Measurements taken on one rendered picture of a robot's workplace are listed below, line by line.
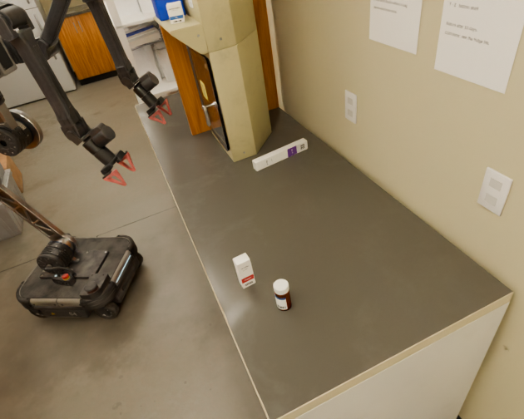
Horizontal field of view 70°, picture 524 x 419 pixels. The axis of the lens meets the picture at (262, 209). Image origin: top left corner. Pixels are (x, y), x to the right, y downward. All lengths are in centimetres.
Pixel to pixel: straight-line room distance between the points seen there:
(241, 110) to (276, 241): 60
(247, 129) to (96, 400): 155
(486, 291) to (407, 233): 27
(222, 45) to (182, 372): 158
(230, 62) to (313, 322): 98
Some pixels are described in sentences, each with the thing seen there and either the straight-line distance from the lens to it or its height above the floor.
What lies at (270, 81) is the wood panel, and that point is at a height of 109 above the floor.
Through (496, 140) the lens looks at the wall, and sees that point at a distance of 106.
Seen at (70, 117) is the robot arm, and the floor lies 132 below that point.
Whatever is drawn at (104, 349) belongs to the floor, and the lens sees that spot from 242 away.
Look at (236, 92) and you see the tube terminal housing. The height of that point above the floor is 124.
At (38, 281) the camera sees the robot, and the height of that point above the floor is 24.
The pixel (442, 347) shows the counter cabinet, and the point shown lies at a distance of 114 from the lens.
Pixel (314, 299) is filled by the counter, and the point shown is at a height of 94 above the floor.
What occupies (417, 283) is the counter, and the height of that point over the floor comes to 94.
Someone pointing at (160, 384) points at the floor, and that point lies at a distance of 216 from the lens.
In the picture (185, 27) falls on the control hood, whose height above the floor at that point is 151.
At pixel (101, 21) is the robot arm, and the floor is 151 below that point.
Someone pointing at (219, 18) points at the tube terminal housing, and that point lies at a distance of 146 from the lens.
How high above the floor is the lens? 181
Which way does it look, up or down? 39 degrees down
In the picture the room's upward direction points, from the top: 11 degrees counter-clockwise
